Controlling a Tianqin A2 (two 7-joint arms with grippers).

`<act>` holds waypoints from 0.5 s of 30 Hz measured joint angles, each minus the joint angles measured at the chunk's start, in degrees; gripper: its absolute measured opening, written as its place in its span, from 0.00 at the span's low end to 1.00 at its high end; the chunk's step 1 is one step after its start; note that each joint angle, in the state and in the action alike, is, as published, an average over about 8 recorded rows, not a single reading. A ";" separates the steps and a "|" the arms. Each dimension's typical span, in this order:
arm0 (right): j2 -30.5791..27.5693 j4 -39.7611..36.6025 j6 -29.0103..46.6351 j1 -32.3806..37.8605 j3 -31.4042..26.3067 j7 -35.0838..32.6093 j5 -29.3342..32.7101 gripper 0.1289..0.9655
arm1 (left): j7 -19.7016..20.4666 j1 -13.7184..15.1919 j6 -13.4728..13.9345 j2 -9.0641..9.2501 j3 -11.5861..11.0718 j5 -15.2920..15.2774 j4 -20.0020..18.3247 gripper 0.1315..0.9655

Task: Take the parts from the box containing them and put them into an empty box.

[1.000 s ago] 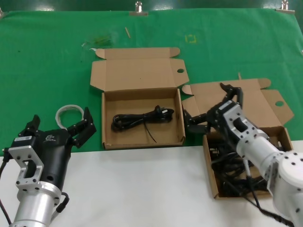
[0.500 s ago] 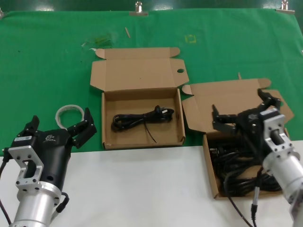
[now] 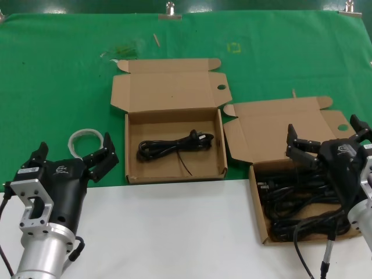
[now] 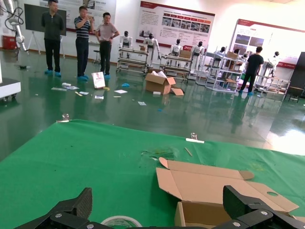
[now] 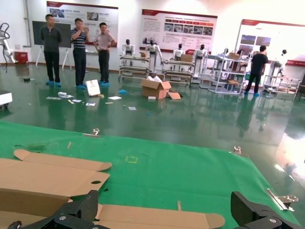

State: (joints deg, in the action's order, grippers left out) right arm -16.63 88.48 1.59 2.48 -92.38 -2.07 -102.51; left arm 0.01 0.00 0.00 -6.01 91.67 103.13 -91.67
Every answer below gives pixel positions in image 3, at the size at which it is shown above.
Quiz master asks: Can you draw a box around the thin black left camera cable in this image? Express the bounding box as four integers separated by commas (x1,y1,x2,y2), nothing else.
0,181,15,277

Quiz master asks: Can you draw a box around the clear plastic wrapper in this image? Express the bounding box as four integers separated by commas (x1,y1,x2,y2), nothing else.
99,39,145,63

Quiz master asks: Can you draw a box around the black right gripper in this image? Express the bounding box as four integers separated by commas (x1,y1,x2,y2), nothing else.
286,114,372,215

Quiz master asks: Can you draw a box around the open cardboard box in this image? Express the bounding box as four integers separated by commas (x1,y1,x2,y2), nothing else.
109,57,232,185
223,95,367,246

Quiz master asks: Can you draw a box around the silver binder clip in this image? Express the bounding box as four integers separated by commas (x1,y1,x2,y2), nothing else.
338,0,363,17
159,1,183,20

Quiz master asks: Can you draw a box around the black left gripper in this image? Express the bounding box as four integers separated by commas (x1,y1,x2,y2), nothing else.
22,132,120,234

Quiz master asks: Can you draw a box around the green table cloth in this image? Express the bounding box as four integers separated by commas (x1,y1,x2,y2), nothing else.
0,10,372,193

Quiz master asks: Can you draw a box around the black left arm connector cable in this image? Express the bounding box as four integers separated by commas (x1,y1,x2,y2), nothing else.
64,235,86,273

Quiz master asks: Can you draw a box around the black power cable bundle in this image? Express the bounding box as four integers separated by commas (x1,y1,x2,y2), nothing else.
257,167,346,217
269,213,354,242
137,130,216,177

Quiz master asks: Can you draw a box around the silver camera bracket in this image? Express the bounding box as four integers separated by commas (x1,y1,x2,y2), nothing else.
5,177,55,235
359,155,372,204

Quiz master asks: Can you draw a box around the silver right camera bracket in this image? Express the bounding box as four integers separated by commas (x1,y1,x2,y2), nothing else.
359,155,372,204

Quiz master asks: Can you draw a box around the right arm cable silver connector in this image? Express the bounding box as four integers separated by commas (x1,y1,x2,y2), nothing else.
292,217,339,279

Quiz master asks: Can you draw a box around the clear tape roll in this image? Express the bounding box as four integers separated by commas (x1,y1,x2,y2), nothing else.
67,128,105,160

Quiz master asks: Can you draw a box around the silver left camera bracket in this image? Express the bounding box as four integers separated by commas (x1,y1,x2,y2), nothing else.
5,177,55,235

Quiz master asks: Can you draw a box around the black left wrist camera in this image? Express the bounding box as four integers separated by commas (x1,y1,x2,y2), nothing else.
16,166,41,183

